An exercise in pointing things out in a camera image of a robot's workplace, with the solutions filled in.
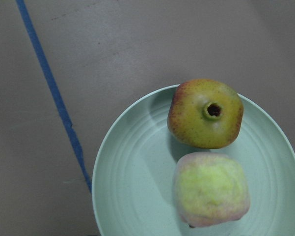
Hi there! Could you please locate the green-pink peach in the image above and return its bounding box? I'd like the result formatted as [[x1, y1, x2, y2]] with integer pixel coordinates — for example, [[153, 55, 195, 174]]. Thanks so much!
[[174, 152, 250, 228]]

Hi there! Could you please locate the green plate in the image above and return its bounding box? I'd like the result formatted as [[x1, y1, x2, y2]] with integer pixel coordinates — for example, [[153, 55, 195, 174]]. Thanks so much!
[[92, 86, 295, 236]]

